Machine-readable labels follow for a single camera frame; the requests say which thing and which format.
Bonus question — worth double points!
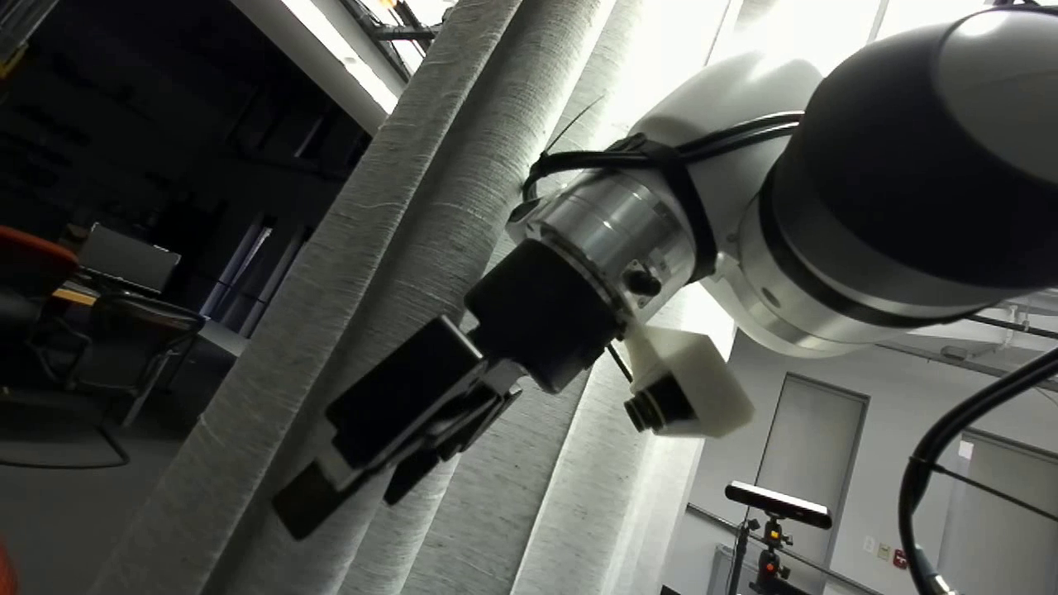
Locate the light grey room door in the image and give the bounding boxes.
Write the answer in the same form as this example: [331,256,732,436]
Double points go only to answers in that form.
[750,369,874,540]

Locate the grey fabric curtain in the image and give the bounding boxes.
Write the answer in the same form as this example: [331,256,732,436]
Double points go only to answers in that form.
[94,0,824,595]

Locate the dark office desk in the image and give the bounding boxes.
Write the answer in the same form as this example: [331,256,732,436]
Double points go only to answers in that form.
[47,278,210,436]

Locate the orange office chair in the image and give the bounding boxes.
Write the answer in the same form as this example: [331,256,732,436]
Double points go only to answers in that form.
[0,221,84,333]

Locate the dark desk monitor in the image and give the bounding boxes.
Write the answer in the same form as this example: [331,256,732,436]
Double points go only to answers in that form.
[77,221,186,301]

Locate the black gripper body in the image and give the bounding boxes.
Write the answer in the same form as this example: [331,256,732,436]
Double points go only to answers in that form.
[323,241,621,469]

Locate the black stereo camera bar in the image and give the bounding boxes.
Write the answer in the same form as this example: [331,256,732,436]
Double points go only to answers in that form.
[720,480,836,533]

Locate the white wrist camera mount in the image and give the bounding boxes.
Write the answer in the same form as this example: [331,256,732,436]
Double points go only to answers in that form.
[617,314,760,441]

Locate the long white ceiling light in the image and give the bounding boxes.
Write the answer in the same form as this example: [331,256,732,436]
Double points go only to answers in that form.
[227,0,442,139]

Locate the grey door with paper note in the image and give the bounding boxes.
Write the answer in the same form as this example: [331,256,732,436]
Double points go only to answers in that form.
[933,425,1058,595]

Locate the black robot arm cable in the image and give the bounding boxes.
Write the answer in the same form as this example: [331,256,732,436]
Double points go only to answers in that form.
[517,105,1058,595]

